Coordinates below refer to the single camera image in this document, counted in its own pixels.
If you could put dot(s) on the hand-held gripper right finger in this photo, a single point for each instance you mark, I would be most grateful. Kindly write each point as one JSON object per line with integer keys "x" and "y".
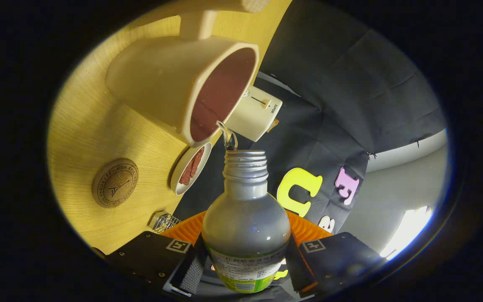
{"x": 298, "y": 268}

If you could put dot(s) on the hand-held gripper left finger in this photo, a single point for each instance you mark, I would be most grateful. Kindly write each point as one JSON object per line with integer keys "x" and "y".
{"x": 191, "y": 272}

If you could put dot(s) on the silver bottle with green label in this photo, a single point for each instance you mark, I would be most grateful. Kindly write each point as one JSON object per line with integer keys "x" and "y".
{"x": 245, "y": 226}

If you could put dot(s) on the round cork coaster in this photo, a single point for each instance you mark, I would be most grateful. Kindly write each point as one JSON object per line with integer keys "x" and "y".
{"x": 115, "y": 183}

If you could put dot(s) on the clear juice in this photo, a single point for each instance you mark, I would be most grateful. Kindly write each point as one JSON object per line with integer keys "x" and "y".
{"x": 227, "y": 136}

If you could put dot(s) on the small white plate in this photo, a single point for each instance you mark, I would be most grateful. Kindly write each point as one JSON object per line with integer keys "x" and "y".
{"x": 180, "y": 184}

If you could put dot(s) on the reddish brown jerky piece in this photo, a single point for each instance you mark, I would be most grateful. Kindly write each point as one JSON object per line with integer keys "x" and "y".
{"x": 188, "y": 174}
{"x": 198, "y": 157}

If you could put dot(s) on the ceiling light panel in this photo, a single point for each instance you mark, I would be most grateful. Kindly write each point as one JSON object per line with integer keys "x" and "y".
{"x": 409, "y": 230}

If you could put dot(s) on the toasted bread slice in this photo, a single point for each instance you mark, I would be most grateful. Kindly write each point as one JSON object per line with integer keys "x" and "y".
{"x": 273, "y": 125}

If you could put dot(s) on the white toaster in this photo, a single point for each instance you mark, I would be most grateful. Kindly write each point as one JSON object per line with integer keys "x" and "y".
{"x": 252, "y": 117}

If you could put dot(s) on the wooden table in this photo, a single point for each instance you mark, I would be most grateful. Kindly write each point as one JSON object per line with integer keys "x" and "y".
{"x": 86, "y": 126}

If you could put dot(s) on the black backdrop cloth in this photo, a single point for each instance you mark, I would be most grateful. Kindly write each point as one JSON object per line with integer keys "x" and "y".
{"x": 350, "y": 84}

